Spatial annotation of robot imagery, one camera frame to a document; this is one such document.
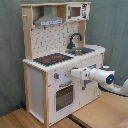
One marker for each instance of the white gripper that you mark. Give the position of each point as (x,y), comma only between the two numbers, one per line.
(81,73)

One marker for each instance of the white oven door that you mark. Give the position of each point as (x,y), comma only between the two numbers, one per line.
(63,99)

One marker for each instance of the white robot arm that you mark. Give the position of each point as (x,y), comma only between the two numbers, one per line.
(103,76)

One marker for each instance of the wooden toy kitchen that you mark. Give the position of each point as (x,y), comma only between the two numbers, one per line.
(46,40)

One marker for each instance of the grey toy sink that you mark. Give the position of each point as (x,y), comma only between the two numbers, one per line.
(79,51)

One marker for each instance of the red left stove knob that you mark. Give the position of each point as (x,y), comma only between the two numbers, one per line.
(56,75)

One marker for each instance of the black toy faucet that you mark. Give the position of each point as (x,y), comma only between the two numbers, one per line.
(72,42)

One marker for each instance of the black toy stovetop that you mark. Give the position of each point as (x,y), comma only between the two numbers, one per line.
(52,59)

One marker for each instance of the white toy microwave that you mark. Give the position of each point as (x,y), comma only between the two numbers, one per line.
(77,11)

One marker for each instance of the grey range hood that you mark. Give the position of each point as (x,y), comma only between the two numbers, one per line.
(48,18)

